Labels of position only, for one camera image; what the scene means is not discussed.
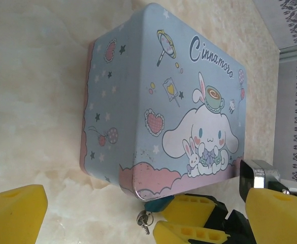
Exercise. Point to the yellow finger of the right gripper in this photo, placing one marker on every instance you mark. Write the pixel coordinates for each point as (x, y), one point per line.
(186, 208)
(189, 233)

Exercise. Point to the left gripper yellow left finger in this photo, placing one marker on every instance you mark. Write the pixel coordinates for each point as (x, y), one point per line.
(13, 218)

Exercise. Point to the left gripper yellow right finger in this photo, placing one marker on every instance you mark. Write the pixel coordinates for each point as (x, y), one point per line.
(280, 221)

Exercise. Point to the teal padlock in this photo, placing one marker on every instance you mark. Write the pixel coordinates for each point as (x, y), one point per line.
(154, 205)

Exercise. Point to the silver key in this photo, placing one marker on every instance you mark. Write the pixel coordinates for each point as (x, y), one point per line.
(146, 229)

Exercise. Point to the blue cartoon tin box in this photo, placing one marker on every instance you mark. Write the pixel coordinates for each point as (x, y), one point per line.
(163, 101)

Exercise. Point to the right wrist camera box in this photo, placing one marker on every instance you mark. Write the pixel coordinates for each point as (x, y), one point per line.
(258, 178)

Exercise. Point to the aluminium side rail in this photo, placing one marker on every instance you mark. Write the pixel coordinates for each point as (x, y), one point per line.
(295, 52)

